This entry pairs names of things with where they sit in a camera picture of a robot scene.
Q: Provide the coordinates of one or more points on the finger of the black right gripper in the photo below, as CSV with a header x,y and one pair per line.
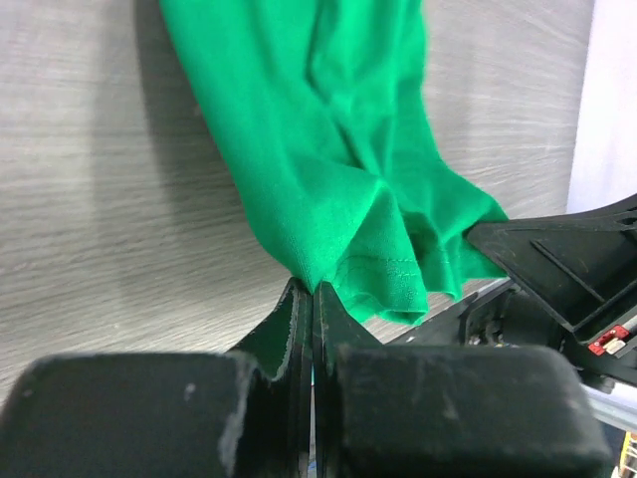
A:
x,y
581,268

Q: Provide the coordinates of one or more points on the green t shirt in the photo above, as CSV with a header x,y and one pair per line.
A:
x,y
317,109

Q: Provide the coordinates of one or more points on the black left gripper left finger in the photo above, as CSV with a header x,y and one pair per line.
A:
x,y
242,413

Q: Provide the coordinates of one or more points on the aluminium frame rail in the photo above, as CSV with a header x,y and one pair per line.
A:
x,y
617,408

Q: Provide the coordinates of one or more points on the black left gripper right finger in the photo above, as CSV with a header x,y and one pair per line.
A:
x,y
413,411

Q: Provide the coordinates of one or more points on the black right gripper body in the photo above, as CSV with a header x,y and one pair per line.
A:
x,y
503,315

